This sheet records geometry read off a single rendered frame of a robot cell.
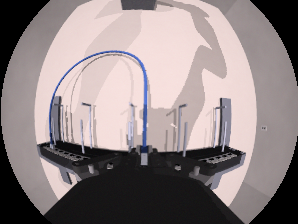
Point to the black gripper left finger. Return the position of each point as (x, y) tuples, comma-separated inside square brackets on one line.
[(98, 165)]

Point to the dark grey rack frame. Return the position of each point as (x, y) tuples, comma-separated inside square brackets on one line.
[(61, 154)]

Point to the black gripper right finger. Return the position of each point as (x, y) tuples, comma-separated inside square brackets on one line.
[(196, 169)]

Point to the grey ethernet plug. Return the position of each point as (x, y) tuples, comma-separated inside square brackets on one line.
[(143, 155)]

